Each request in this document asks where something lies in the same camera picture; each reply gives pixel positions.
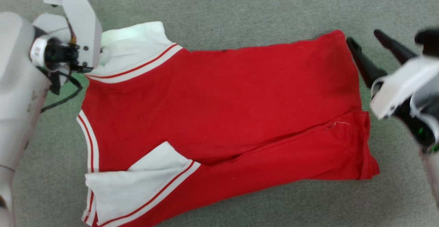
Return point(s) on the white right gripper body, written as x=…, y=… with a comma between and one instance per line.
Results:
x=401, y=86

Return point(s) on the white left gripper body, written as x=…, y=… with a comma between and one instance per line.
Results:
x=84, y=28

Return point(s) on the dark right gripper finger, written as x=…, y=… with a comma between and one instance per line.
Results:
x=367, y=67
x=396, y=48

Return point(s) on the red and white basketball jersey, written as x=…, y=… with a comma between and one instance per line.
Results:
x=223, y=110

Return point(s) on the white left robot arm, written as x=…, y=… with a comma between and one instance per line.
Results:
x=17, y=83

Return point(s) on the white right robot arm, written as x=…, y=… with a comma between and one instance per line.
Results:
x=425, y=127

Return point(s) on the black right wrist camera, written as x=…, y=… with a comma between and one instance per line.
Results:
x=428, y=42

